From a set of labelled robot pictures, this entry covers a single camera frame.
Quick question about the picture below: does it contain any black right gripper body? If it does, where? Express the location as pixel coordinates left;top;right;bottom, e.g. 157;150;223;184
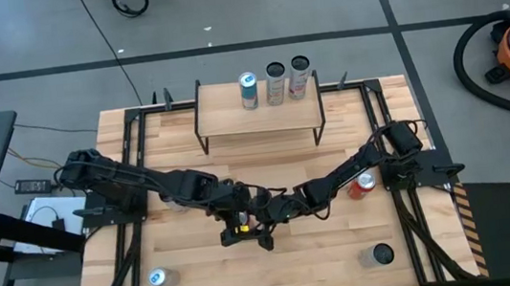
258;193;301;228

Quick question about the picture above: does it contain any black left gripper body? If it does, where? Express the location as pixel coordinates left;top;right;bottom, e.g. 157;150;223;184
215;184;260;237

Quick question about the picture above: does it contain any blue silver Red Bull can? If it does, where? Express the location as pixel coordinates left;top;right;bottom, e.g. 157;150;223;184
146;264;182;286
236;70;261;112

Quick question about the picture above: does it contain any Celsius can colourful print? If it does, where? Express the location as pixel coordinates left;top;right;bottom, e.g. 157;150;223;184
262;59;291;108
356;241;397;270

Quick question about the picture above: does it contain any white box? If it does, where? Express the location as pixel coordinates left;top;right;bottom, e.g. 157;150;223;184
8;190;94;261

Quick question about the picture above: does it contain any black power adapter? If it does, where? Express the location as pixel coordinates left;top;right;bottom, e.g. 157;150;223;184
12;175;54;196

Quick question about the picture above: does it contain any wooden shelf black metal frame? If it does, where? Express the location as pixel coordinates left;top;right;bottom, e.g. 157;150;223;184
188;65;330;160

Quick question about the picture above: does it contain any black aluminium table frame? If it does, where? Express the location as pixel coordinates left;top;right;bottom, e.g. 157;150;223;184
51;59;482;286

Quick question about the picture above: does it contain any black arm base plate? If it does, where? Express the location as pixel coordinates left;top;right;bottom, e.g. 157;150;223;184
378;145;468;193
70;187;150;231

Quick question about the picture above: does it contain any long black cable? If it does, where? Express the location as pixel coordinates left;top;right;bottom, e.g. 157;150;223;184
74;0;144;113

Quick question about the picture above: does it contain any orange cable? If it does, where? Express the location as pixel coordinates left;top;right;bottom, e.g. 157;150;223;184
4;140;66;177

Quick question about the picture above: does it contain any coiled black cable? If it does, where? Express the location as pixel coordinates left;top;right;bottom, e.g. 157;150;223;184
111;0;152;21

